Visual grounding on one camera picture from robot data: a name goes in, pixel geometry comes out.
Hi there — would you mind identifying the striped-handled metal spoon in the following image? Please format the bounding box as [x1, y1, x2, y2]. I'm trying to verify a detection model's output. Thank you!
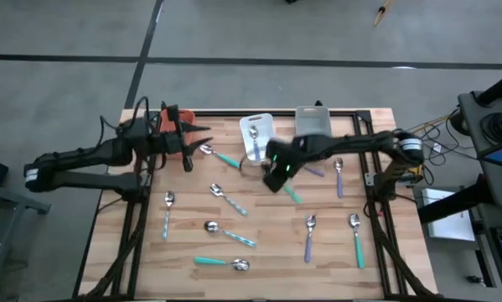
[203, 220, 258, 248]
[161, 190, 176, 241]
[209, 183, 250, 217]

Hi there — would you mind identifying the grey equipment cart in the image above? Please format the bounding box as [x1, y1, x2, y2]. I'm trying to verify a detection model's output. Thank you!
[458, 90, 502, 198]

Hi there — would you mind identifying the grey side table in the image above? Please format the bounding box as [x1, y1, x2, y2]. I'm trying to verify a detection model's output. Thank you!
[0, 180, 51, 302]

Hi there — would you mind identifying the coiled black cable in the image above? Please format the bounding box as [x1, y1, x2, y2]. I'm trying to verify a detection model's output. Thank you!
[479, 112, 502, 146]

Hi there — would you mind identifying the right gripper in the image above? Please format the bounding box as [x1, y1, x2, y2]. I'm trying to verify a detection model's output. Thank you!
[261, 138, 308, 193]

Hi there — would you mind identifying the white plastic bin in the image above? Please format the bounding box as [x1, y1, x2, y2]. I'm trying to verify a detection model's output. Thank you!
[238, 112, 277, 167]

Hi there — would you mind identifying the grey plastic bin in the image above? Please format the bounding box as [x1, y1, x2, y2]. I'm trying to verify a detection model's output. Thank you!
[294, 105, 333, 138]

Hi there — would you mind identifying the wooden stick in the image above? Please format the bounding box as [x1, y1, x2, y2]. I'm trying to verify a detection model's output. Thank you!
[373, 0, 393, 27]

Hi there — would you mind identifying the white box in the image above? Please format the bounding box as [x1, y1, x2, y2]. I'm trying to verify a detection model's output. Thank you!
[421, 187, 477, 242]

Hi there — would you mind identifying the teal-handled metal spoon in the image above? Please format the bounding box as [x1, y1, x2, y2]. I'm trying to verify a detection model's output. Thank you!
[193, 256, 251, 272]
[283, 184, 304, 206]
[199, 142, 241, 169]
[348, 212, 366, 269]

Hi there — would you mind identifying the orange plastic bin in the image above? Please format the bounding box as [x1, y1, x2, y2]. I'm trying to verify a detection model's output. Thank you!
[158, 108, 197, 160]

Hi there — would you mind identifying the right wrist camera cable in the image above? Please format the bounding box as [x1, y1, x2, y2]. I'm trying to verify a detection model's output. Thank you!
[238, 154, 272, 180]

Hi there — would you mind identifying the black pole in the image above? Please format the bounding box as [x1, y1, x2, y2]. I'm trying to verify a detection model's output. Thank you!
[476, 69, 502, 106]

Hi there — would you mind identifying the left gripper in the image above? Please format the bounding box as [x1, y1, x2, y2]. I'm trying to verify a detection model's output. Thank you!
[152, 104, 214, 172]

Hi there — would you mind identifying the yellow cable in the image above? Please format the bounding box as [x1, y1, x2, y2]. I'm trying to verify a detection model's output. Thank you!
[401, 112, 461, 135]

